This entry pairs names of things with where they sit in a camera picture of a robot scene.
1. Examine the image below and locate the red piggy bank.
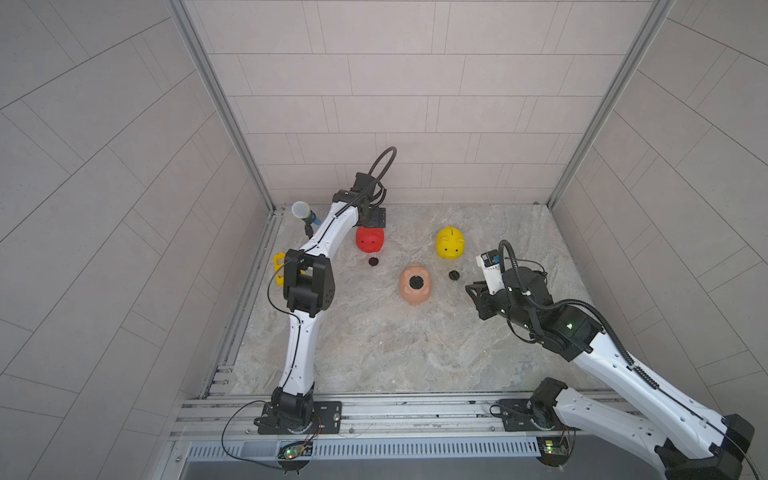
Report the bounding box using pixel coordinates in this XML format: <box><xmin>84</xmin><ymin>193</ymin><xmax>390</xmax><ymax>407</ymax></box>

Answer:
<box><xmin>355</xmin><ymin>226</ymin><xmax>385</xmax><ymax>253</ymax></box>

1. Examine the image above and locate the black plug front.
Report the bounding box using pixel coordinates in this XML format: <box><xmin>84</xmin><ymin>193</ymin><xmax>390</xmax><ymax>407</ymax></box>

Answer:
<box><xmin>409</xmin><ymin>275</ymin><xmax>424</xmax><ymax>290</ymax></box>

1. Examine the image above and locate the pink piggy bank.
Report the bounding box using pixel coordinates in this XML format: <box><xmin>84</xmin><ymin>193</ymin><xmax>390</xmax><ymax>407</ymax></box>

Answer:
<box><xmin>399</xmin><ymin>264</ymin><xmax>432</xmax><ymax>306</ymax></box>

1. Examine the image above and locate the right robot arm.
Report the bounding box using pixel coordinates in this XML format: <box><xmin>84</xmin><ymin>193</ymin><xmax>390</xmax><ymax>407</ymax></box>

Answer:
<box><xmin>465</xmin><ymin>267</ymin><xmax>755</xmax><ymax>479</ymax></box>

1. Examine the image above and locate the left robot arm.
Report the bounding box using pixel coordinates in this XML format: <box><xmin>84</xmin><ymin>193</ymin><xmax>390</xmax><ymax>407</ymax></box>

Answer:
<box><xmin>255</xmin><ymin>172</ymin><xmax>386</xmax><ymax>434</ymax></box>

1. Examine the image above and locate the yellow piggy bank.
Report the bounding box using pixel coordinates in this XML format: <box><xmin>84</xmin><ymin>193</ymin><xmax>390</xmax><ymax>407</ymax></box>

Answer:
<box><xmin>436</xmin><ymin>226</ymin><xmax>465</xmax><ymax>260</ymax></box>

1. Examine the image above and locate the toy microphone on stand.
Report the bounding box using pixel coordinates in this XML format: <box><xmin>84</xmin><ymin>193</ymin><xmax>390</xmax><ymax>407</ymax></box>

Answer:
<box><xmin>291</xmin><ymin>201</ymin><xmax>322</xmax><ymax>239</ymax></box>

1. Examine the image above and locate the right circuit board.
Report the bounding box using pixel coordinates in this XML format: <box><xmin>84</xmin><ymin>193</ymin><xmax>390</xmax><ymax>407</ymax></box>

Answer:
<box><xmin>536</xmin><ymin>437</ymin><xmax>571</xmax><ymax>468</ymax></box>

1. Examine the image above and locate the circuit board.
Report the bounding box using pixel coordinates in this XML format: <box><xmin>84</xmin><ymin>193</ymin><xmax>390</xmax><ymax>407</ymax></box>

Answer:
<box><xmin>277</xmin><ymin>441</ymin><xmax>314</xmax><ymax>461</ymax></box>
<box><xmin>536</xmin><ymin>437</ymin><xmax>571</xmax><ymax>468</ymax></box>

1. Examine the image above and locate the left circuit board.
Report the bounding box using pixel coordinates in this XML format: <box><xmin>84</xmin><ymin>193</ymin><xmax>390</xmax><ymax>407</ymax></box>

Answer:
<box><xmin>277</xmin><ymin>441</ymin><xmax>314</xmax><ymax>461</ymax></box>

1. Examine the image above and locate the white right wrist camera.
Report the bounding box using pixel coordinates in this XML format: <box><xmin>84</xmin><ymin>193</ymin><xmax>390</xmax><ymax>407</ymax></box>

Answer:
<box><xmin>476</xmin><ymin>249</ymin><xmax>504</xmax><ymax>295</ymax></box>

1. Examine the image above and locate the black corrugated cable left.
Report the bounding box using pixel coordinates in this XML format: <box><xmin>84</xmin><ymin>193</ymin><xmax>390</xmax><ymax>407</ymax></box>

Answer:
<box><xmin>335</xmin><ymin>146</ymin><xmax>398</xmax><ymax>217</ymax></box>

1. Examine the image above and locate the black corrugated cable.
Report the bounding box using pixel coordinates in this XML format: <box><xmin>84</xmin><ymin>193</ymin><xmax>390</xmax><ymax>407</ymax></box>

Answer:
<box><xmin>497</xmin><ymin>239</ymin><xmax>661</xmax><ymax>391</ymax></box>
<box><xmin>335</xmin><ymin>146</ymin><xmax>398</xmax><ymax>217</ymax></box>

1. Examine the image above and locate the black corrugated cable right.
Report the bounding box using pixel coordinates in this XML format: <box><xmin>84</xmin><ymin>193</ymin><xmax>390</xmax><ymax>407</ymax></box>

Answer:
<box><xmin>497</xmin><ymin>239</ymin><xmax>661</xmax><ymax>391</ymax></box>

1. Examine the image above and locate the aluminium corner post right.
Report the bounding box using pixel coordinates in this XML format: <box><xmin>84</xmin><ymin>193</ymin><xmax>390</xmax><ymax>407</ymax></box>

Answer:
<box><xmin>547</xmin><ymin>0</ymin><xmax>676</xmax><ymax>211</ymax></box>

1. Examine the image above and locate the aluminium corner post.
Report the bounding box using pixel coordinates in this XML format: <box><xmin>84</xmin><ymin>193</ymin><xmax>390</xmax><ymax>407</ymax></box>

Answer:
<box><xmin>547</xmin><ymin>0</ymin><xmax>676</xmax><ymax>211</ymax></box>
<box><xmin>166</xmin><ymin>0</ymin><xmax>276</xmax><ymax>215</ymax></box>

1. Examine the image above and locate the aluminium corner post left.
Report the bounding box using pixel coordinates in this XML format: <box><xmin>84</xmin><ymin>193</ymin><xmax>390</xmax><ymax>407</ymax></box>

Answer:
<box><xmin>166</xmin><ymin>0</ymin><xmax>276</xmax><ymax>215</ymax></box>

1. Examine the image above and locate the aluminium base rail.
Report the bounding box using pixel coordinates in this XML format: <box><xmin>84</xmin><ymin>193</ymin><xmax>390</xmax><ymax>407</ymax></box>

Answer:
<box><xmin>169</xmin><ymin>390</ymin><xmax>666</xmax><ymax>442</ymax></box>

